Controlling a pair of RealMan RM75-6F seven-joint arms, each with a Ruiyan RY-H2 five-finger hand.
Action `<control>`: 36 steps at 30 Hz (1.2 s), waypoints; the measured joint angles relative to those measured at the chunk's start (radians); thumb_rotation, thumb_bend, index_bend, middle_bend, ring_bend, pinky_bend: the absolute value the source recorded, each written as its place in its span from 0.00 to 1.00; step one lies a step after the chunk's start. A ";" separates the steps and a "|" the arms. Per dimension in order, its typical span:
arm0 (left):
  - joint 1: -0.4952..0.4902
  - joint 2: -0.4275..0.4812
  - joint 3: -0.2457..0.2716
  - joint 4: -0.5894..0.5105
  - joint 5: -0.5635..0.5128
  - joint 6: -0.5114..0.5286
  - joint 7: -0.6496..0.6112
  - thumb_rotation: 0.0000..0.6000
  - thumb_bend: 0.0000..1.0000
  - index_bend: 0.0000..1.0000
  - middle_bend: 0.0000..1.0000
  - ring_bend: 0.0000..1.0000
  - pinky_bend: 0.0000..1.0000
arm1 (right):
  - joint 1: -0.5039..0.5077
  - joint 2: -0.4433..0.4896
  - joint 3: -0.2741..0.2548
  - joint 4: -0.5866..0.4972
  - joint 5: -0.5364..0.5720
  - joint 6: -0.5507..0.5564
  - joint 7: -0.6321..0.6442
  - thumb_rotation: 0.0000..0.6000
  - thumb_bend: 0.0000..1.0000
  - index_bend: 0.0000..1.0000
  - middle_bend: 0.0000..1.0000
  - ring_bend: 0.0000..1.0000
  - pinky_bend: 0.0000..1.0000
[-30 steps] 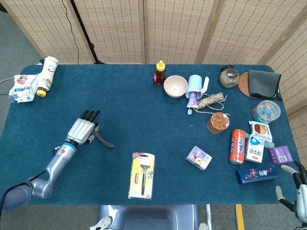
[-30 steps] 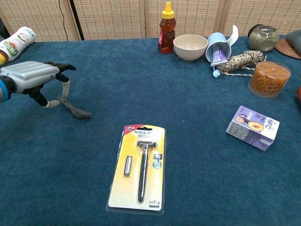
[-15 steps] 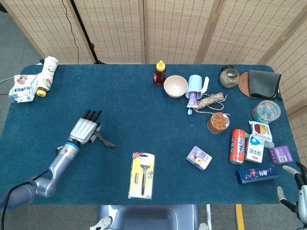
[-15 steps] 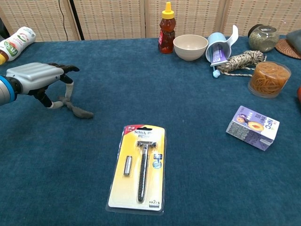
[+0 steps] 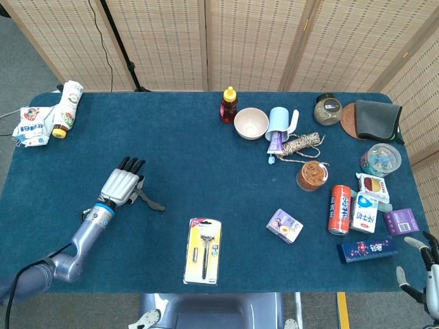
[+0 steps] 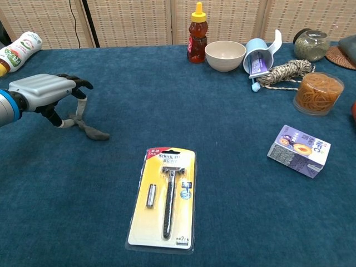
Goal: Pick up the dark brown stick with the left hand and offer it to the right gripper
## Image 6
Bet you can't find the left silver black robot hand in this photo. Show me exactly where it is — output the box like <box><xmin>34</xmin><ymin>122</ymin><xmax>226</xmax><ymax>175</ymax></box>
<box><xmin>8</xmin><ymin>73</ymin><xmax>94</xmax><ymax>129</ymax></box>

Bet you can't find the dark strap piece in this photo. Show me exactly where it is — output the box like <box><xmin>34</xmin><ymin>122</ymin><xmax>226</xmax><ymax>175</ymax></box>
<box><xmin>68</xmin><ymin>112</ymin><xmax>111</xmax><ymax>141</ymax></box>

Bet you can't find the white sauce bottle yellow cap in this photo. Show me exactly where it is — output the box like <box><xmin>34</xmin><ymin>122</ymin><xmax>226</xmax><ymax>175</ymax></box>
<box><xmin>0</xmin><ymin>31</ymin><xmax>43</xmax><ymax>77</ymax></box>

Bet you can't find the black tripod stand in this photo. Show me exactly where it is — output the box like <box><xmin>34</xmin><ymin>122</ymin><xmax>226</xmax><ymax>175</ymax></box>
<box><xmin>82</xmin><ymin>0</ymin><xmax>101</xmax><ymax>48</ymax></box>

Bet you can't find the blue felt tablecloth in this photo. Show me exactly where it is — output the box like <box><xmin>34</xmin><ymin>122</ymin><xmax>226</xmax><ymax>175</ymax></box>
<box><xmin>0</xmin><ymin>41</ymin><xmax>356</xmax><ymax>267</ymax></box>

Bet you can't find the bamboo folding screen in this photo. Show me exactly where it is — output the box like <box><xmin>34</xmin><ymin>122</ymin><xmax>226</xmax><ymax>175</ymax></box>
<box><xmin>0</xmin><ymin>0</ymin><xmax>356</xmax><ymax>50</ymax></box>

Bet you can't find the honey bear bottle yellow cap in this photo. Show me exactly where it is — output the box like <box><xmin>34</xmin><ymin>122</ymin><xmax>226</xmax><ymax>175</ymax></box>
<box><xmin>186</xmin><ymin>2</ymin><xmax>208</xmax><ymax>64</ymax></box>

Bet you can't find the yellow razor blister pack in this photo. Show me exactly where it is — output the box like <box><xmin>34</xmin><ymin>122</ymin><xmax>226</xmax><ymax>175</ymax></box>
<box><xmin>125</xmin><ymin>147</ymin><xmax>197</xmax><ymax>254</ymax></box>

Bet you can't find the beige bowl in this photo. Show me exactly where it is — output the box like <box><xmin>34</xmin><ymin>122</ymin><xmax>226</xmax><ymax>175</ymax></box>
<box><xmin>204</xmin><ymin>40</ymin><xmax>248</xmax><ymax>73</ymax></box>

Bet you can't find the bundle of twisted twine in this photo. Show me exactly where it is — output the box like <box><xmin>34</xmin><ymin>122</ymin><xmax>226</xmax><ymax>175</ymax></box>
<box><xmin>256</xmin><ymin>59</ymin><xmax>317</xmax><ymax>92</ymax></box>

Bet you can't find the purple juice carton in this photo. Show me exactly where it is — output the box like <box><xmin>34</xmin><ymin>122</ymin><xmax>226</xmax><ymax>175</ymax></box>
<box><xmin>266</xmin><ymin>124</ymin><xmax>332</xmax><ymax>179</ymax></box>

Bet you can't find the glass jar black lid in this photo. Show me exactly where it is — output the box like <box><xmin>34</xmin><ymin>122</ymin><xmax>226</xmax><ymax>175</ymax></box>
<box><xmin>294</xmin><ymin>28</ymin><xmax>331</xmax><ymax>62</ymax></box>

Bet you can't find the clear tub of rubber bands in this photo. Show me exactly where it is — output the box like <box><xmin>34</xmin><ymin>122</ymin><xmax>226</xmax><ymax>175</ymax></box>
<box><xmin>293</xmin><ymin>72</ymin><xmax>345</xmax><ymax>116</ymax></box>

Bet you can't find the round brown woven coaster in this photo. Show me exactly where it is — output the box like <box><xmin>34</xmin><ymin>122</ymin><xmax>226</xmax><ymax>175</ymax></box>
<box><xmin>324</xmin><ymin>46</ymin><xmax>356</xmax><ymax>71</ymax></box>

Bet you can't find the folded grey cloth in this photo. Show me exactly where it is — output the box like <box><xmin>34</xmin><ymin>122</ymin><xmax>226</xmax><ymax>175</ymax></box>
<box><xmin>338</xmin><ymin>34</ymin><xmax>356</xmax><ymax>65</ymax></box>

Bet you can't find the thin black hanging cable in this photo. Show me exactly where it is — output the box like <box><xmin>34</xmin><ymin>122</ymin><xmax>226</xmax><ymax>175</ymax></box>
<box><xmin>68</xmin><ymin>0</ymin><xmax>82</xmax><ymax>48</ymax></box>

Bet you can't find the light blue handled cup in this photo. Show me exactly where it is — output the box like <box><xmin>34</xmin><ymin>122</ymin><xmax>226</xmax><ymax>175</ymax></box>
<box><xmin>243</xmin><ymin>29</ymin><xmax>283</xmax><ymax>76</ymax></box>

